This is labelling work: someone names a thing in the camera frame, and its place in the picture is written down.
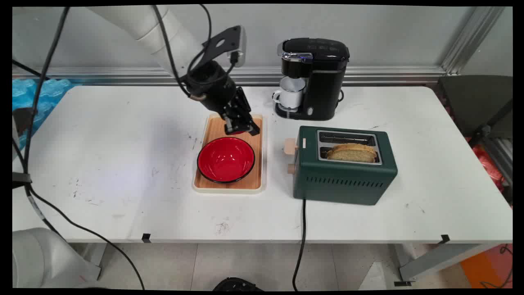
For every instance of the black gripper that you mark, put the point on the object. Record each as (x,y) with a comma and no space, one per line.
(215,88)

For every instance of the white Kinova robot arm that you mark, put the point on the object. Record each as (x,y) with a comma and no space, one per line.
(147,28)

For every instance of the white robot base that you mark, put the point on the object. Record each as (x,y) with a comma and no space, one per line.
(45,260)

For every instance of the red bowl with black rim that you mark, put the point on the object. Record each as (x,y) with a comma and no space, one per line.
(226,159)

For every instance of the wooden tray with cream rim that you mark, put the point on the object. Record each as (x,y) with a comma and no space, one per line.
(251,180)

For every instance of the white enamel mug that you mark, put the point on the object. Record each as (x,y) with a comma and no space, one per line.
(291,93)

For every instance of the black coffee machine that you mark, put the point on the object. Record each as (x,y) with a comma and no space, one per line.
(323,82)

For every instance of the slice of toast bread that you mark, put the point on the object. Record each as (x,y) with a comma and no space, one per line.
(352,153)

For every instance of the green toaster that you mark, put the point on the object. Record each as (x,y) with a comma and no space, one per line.
(344,178)

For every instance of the black round object on floor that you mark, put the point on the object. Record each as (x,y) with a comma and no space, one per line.
(237,284)

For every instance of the blue bubble wrap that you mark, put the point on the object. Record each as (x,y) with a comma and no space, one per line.
(35,100)

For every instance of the white table leg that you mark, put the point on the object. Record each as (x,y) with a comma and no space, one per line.
(438,259)

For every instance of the red plastic bag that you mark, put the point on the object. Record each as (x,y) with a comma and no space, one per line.
(489,166)

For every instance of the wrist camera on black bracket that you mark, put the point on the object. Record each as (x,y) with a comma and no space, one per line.
(229,45)

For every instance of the aluminium frame rail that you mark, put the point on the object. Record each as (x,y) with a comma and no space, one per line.
(327,75)

